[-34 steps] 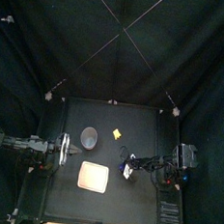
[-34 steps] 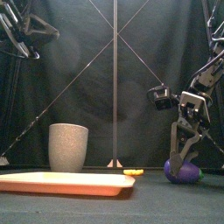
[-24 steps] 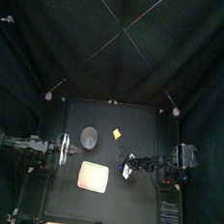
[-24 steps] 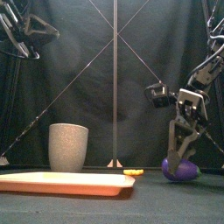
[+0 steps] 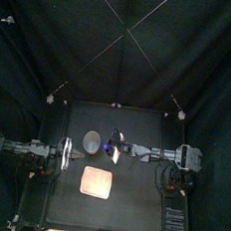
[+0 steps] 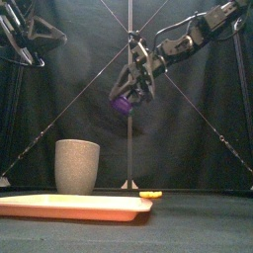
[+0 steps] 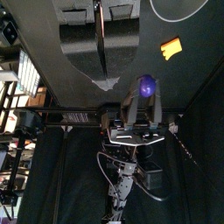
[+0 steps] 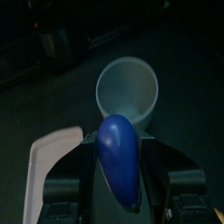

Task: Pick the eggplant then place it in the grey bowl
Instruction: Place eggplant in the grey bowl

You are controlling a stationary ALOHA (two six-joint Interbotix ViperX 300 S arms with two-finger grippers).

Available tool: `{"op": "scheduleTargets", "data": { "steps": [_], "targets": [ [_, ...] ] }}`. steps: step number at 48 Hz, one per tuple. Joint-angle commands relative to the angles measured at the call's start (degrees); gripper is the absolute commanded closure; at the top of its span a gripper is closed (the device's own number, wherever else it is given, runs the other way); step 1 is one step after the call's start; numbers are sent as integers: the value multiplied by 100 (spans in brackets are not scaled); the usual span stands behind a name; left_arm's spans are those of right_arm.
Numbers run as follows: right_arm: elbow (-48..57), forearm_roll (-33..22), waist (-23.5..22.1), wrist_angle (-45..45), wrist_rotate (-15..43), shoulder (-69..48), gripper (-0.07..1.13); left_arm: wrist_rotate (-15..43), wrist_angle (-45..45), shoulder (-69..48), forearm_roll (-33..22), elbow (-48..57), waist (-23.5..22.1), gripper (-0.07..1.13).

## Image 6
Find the purple toy eggplant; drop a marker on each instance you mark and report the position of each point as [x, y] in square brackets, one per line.
[121, 105]

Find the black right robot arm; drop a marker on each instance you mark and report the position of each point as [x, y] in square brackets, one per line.
[210, 18]

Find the black backdrop cloth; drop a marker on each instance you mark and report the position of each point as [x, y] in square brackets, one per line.
[184, 141]

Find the grey speckled cup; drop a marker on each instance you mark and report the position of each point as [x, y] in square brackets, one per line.
[76, 166]

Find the small yellow toy piece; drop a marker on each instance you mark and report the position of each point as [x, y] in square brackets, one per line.
[151, 194]

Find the orange plastic tray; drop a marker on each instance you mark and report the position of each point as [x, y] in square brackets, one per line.
[72, 207]

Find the vertical metal frame pole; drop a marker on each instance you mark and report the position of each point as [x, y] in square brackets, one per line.
[129, 148]

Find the dark side frame post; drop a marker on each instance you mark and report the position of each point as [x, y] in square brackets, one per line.
[243, 75]

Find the black table edge rail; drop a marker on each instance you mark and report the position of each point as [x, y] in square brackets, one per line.
[204, 191]

